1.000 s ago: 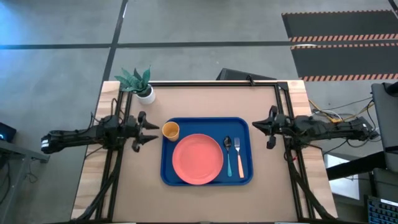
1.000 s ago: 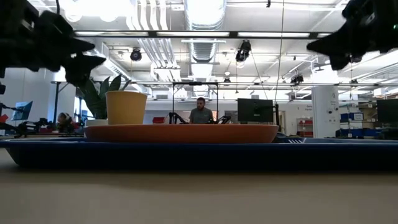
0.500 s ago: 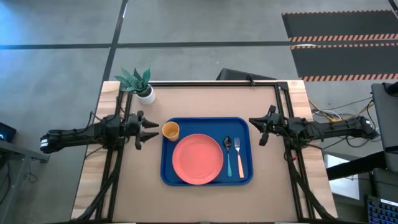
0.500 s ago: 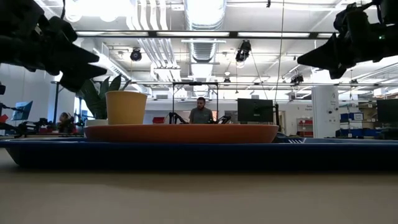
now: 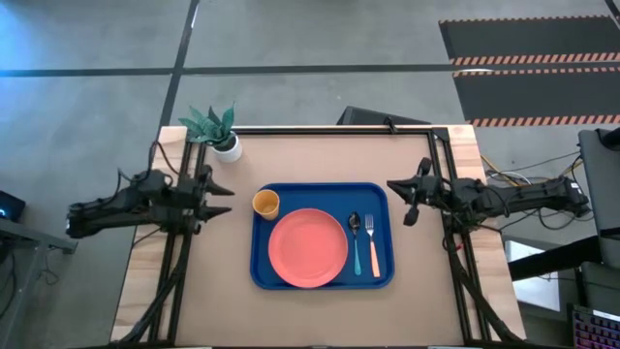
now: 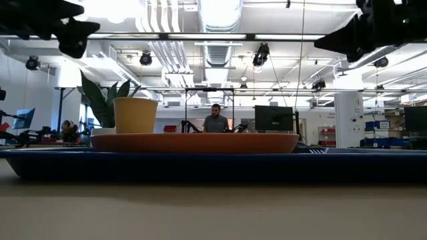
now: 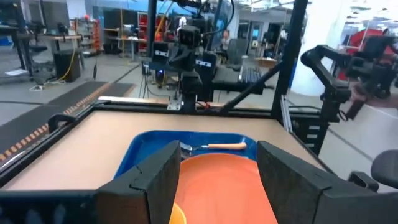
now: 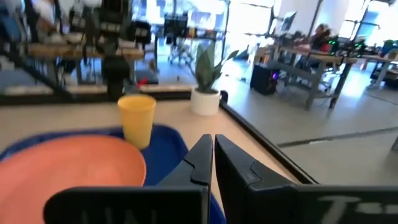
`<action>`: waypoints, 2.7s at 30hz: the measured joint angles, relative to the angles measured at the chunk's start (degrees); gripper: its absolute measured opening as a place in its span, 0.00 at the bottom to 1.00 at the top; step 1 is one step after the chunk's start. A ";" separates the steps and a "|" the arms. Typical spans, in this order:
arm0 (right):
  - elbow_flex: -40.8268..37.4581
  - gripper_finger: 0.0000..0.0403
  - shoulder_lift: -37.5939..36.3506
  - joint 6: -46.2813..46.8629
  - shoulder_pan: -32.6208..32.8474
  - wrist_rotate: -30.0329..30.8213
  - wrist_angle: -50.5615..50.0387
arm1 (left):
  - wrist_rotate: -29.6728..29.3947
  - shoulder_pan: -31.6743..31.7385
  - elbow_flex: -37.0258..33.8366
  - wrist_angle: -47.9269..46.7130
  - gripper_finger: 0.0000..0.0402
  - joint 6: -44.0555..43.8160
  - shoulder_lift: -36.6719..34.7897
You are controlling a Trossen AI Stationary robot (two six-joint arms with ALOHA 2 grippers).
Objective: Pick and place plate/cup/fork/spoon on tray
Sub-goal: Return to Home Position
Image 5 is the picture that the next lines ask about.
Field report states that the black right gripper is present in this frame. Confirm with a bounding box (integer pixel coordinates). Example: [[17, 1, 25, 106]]
[[386, 174, 456, 227]]

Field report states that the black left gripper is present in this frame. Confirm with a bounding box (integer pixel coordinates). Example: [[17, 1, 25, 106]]
[[176, 164, 236, 237]]

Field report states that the yellow plastic cup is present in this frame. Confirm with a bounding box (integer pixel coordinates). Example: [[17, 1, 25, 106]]
[[252, 188, 281, 222]]

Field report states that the spoon with teal handle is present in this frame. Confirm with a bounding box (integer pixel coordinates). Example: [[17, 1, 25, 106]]
[[348, 210, 363, 277]]

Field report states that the fork with orange handle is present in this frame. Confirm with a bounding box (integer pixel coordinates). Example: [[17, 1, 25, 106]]
[[363, 213, 382, 279]]

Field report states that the blue plastic tray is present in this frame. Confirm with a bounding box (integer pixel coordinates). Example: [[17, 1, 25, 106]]
[[250, 182, 395, 291]]

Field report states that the coral round plate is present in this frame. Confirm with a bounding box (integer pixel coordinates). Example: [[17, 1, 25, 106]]
[[267, 207, 350, 289]]

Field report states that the snake plant in white pot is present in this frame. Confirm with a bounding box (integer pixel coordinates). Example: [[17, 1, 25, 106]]
[[177, 102, 243, 164]]

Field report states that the black chair backrest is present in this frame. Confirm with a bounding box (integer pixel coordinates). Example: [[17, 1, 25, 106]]
[[336, 105, 432, 128]]

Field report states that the white box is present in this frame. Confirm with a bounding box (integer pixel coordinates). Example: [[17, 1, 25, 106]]
[[503, 240, 562, 312]]

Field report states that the black desk beam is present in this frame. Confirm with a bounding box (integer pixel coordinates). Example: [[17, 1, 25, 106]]
[[507, 236, 605, 282]]

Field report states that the black hazard-striped floor mat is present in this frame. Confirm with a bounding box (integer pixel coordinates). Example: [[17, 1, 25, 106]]
[[452, 66, 620, 128], [438, 14, 620, 67]]

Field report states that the grey side table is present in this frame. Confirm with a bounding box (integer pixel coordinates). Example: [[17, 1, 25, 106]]
[[0, 216, 78, 349]]

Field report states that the grey desk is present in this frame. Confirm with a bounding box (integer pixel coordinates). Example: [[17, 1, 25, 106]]
[[577, 126, 620, 270]]

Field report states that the black device with blue light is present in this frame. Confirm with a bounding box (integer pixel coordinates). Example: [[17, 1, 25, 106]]
[[0, 190, 26, 223]]

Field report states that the keyboard with coloured keys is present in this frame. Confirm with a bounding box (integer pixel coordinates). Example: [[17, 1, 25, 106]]
[[567, 303, 620, 349]]

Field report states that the black aluminium table frame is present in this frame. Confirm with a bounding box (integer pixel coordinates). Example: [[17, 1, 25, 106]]
[[115, 125, 524, 349]]

